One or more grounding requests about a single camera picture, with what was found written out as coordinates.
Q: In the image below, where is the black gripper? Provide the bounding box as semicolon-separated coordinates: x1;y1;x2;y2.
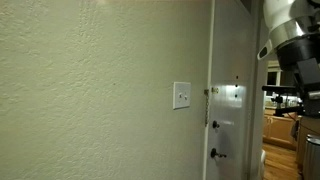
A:
275;34;320;118

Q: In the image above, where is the black tripod rig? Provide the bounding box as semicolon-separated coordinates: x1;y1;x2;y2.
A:
261;85;305;118

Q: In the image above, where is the dark kitchen window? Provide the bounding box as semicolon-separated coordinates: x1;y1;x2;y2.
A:
266;69;282;87

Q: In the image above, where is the wooden kitchen cabinet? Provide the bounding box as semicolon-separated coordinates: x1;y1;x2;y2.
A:
262;108;298;150

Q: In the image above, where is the white door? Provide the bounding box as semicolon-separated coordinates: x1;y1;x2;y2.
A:
205;0;260;180

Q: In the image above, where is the grey metal trash can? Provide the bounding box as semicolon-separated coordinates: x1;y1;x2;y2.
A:
302;133;320;180

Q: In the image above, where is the white door casing strip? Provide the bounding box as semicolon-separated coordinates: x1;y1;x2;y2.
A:
201;0;216;180

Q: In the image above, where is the metal door security chain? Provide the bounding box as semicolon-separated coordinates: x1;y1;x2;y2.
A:
203;88;211;128

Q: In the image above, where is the dark door lever handle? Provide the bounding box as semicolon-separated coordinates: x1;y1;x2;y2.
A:
209;147;228;160

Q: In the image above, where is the white double switch wall plate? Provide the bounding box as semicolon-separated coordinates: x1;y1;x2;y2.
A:
172;81;192;111

